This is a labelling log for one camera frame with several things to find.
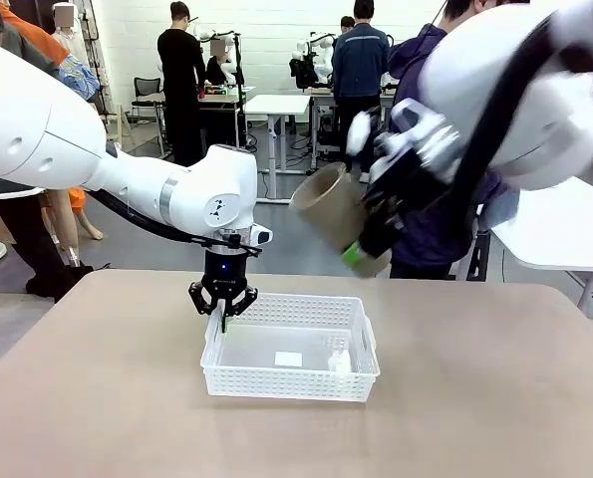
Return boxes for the person in purple jacket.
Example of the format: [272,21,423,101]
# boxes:
[388,0,521,280]

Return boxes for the white side table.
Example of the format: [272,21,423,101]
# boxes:
[485,176,593,320]

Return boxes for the white perforated plastic basket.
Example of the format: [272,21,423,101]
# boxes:
[199,292,381,403]

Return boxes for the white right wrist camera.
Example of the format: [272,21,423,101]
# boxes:
[345,97,464,175]

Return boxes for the small wooden stool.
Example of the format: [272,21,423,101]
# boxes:
[107,103,131,148]

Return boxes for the person in dark green vest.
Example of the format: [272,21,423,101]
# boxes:
[0,0,94,303]

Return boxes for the white standing desk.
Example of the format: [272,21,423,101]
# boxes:
[244,94,311,205]

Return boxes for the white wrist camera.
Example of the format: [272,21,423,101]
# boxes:
[250,223,275,248]
[345,97,464,175]

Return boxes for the wooden top work desk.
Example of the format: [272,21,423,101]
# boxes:
[198,85,258,166]

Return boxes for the person in blue jacket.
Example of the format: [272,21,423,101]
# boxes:
[331,0,391,183]

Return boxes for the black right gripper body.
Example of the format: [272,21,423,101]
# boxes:
[359,146,454,261]

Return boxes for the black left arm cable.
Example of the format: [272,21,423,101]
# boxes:
[89,188,265,258]

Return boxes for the white humanoid robot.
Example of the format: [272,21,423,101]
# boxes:
[195,29,245,87]

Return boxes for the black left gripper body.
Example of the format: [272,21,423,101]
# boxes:
[200,246,250,300]

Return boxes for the brown cylindrical cup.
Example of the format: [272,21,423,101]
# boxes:
[289,162,395,278]

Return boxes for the black mesh chair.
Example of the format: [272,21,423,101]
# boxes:
[131,77,163,123]

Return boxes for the person in black clothes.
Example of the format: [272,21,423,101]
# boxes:
[156,1,207,168]

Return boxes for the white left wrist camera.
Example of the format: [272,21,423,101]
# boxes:
[250,223,275,248]

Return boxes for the person in orange patterned top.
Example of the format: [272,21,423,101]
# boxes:
[0,0,102,101]

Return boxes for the bare mannequin legs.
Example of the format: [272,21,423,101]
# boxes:
[41,187,106,256]

